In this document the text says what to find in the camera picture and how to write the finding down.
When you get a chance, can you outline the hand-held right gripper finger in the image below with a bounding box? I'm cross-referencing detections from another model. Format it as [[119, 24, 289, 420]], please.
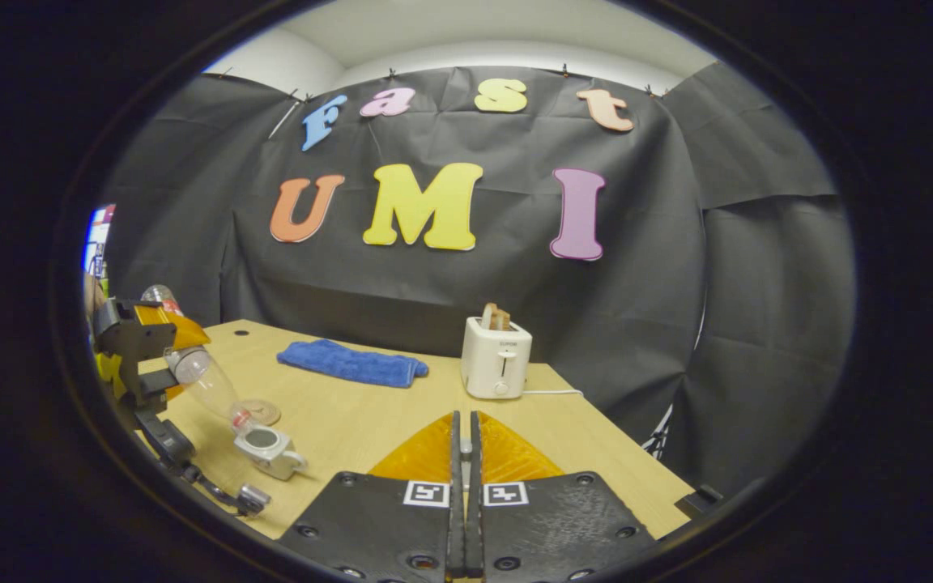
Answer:
[[466, 411, 660, 583], [279, 411, 467, 583]]

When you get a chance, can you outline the clear water bottle red label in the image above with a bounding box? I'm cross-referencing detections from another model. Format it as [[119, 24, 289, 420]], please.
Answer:
[[141, 283, 261, 436]]

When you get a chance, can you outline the black table edge clamp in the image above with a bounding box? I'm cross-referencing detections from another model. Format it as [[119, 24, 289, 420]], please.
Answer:
[[675, 484, 725, 519]]

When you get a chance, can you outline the black backdrop cloth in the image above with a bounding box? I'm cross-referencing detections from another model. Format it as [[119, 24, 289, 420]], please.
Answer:
[[98, 63, 856, 495]]

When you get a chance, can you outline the blue towel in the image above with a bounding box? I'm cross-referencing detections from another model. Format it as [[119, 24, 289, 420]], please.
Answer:
[[276, 338, 429, 389]]

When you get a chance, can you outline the white teacup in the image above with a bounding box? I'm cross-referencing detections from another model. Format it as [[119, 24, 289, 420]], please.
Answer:
[[233, 425, 308, 481]]

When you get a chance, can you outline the computer monitor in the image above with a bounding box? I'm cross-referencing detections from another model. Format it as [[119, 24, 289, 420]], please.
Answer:
[[83, 205, 117, 276]]

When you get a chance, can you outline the white toaster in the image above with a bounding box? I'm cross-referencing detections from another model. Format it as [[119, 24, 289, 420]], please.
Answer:
[[461, 317, 533, 400]]

